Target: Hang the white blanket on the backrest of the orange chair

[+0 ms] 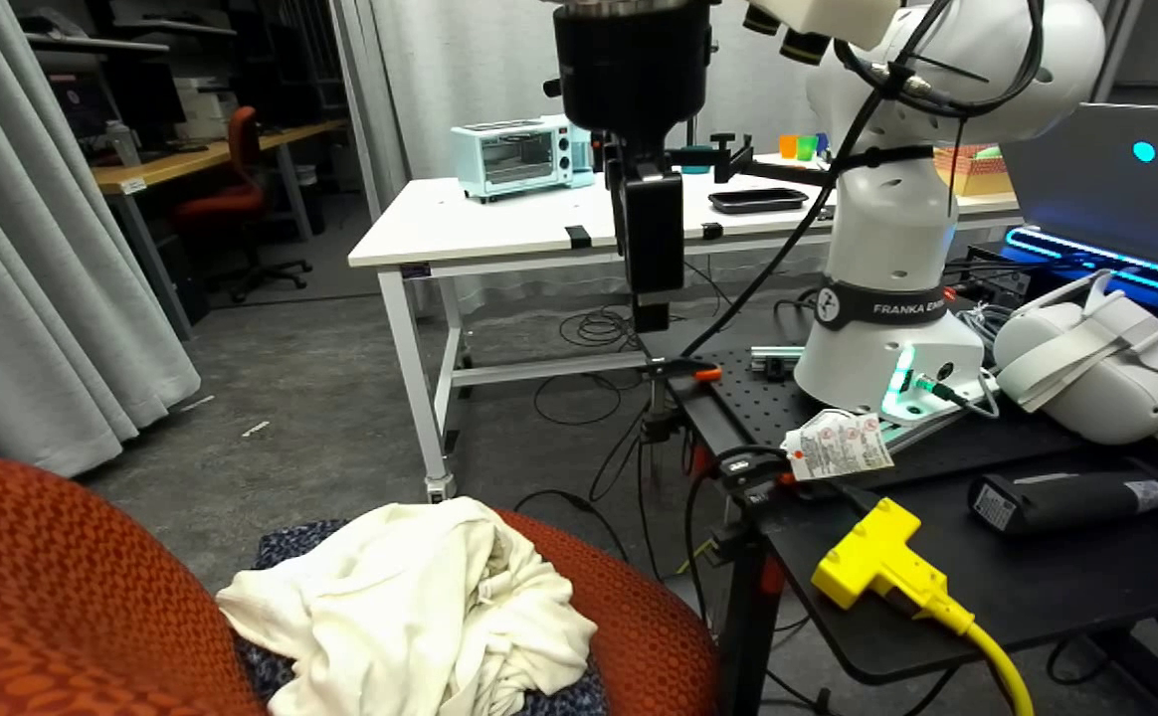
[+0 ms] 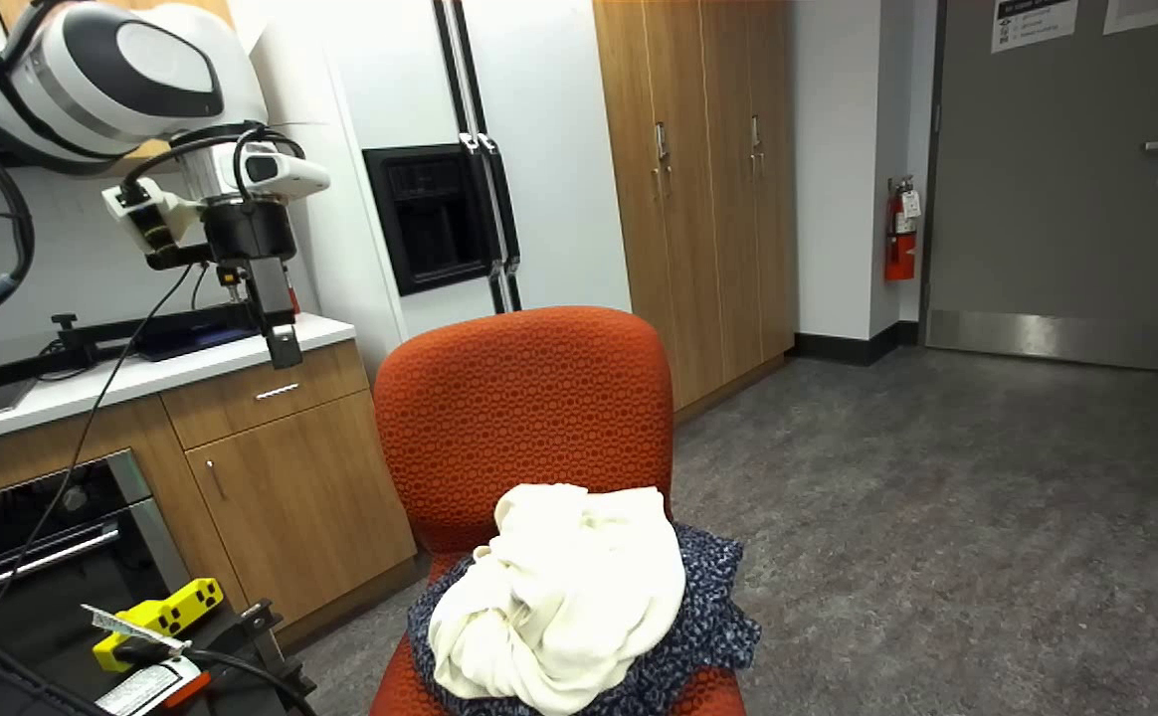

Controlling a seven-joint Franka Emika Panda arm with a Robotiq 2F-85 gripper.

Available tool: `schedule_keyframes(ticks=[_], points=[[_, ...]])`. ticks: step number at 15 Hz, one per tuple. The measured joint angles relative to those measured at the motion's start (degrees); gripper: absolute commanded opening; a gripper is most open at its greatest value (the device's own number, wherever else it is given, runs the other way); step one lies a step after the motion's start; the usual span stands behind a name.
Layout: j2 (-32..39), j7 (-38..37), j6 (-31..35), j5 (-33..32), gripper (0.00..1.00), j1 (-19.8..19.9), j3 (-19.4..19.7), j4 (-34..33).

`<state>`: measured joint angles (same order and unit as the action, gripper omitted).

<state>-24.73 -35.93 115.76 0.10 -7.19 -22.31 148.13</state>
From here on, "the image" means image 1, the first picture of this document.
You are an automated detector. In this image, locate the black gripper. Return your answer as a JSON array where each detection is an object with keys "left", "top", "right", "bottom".
[{"left": 549, "top": 0, "right": 716, "bottom": 332}]

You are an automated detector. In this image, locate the white blanket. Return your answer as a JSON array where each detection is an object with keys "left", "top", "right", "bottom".
[{"left": 216, "top": 493, "right": 599, "bottom": 716}]

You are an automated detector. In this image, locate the red office chair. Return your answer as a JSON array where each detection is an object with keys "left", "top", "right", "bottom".
[{"left": 176, "top": 102, "right": 317, "bottom": 299}]

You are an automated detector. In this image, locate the orange upholstered chair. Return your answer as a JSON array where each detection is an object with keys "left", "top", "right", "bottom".
[{"left": 0, "top": 450, "right": 723, "bottom": 716}]

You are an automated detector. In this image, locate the black flat phone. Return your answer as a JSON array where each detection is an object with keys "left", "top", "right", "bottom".
[{"left": 703, "top": 186, "right": 813, "bottom": 220}]

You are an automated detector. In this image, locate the white table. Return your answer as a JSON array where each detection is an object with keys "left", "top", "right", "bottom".
[{"left": 346, "top": 161, "right": 1025, "bottom": 502}]

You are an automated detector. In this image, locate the teal toy oven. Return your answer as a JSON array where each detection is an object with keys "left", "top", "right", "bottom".
[{"left": 450, "top": 112, "right": 598, "bottom": 206}]

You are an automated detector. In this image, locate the black red table clamp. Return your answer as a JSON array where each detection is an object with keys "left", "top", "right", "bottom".
[{"left": 711, "top": 446, "right": 796, "bottom": 509}]

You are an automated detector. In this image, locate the white curtain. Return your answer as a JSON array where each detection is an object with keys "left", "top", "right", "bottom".
[{"left": 326, "top": 0, "right": 869, "bottom": 229}]

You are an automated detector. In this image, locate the white packet red print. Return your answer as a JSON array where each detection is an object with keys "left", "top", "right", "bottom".
[{"left": 779, "top": 405, "right": 901, "bottom": 483}]

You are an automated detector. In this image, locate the orange wooden box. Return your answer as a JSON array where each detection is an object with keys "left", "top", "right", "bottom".
[{"left": 930, "top": 139, "right": 1015, "bottom": 206}]

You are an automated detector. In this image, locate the black electronics box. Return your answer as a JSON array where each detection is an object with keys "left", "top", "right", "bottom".
[{"left": 955, "top": 246, "right": 1035, "bottom": 308}]

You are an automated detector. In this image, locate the laptop with blue glow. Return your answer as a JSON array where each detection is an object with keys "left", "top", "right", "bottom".
[{"left": 997, "top": 100, "right": 1158, "bottom": 332}]

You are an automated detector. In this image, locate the white VR headset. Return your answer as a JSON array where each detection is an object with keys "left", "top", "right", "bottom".
[{"left": 992, "top": 271, "right": 1158, "bottom": 450}]

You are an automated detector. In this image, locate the wooden desk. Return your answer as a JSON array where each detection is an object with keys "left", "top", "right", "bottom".
[{"left": 87, "top": 114, "right": 349, "bottom": 332}]

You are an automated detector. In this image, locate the black handheld device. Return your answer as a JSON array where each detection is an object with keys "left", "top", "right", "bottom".
[{"left": 966, "top": 466, "right": 1158, "bottom": 536}]

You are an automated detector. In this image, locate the black robot table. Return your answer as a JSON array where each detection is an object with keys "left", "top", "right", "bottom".
[{"left": 672, "top": 338, "right": 1158, "bottom": 716}]

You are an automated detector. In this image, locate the dark storage shelf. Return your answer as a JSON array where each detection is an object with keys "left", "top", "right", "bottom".
[{"left": 11, "top": 0, "right": 243, "bottom": 161}]

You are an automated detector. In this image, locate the grey curtain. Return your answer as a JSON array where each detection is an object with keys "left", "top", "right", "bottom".
[{"left": 0, "top": 0, "right": 206, "bottom": 479}]

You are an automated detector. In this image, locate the black floor cable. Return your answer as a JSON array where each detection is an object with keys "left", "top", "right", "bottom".
[{"left": 528, "top": 304, "right": 641, "bottom": 429}]

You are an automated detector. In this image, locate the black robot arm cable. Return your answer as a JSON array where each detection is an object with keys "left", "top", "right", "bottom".
[{"left": 672, "top": 0, "right": 1050, "bottom": 369}]

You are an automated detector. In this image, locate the yellow extension cord plug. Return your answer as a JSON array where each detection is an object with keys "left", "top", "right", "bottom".
[{"left": 809, "top": 493, "right": 1037, "bottom": 716}]

